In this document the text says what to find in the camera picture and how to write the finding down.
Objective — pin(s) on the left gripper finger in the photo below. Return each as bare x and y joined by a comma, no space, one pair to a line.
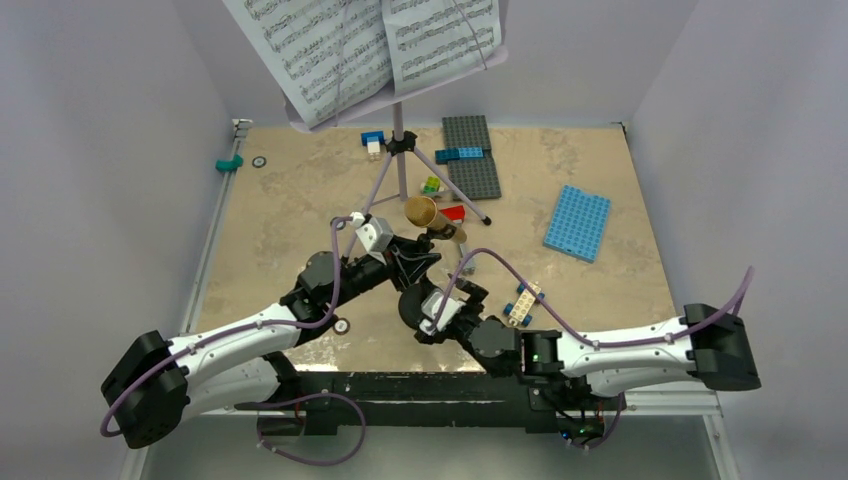
414,267
415,246

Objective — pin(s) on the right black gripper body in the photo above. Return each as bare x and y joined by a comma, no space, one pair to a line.
461,331

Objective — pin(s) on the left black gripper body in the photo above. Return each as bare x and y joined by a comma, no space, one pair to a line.
368,272

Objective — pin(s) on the black microphone stand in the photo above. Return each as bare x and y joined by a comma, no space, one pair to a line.
410,301

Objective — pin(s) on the gold microphone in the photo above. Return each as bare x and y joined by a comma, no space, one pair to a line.
422,212

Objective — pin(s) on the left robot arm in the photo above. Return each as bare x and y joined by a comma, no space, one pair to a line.
160,382

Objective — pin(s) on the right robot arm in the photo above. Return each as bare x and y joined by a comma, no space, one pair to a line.
705,344

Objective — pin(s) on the red and grey lego hammer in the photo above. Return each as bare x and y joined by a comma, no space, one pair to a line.
457,215

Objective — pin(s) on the white blue lego car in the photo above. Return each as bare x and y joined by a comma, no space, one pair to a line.
518,313

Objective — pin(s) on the green yellow lego brick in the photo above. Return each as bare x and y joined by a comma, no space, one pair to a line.
431,186

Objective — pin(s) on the dark grey lego baseplate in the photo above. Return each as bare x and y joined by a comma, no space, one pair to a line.
474,172

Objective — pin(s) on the blue lego bricks on baseplate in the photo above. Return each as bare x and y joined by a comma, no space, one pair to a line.
445,156

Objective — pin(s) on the blue and white lego brick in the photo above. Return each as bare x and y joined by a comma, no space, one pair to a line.
373,141

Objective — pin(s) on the light blue lego baseplate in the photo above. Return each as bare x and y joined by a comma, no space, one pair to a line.
578,224

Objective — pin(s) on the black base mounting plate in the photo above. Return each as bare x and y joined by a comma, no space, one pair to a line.
325,401

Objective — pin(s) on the right sheet music page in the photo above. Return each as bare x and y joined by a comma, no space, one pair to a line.
434,40

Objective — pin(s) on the sheet music page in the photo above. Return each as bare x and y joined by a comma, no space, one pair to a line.
434,40
325,55

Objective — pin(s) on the left sheet music page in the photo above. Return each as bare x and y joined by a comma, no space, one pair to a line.
325,55

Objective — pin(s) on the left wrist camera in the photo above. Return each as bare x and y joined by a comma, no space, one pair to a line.
374,234

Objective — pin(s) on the teal clamp on rail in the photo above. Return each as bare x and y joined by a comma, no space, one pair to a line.
229,165

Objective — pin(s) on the aluminium frame rail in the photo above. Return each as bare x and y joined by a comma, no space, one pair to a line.
199,283

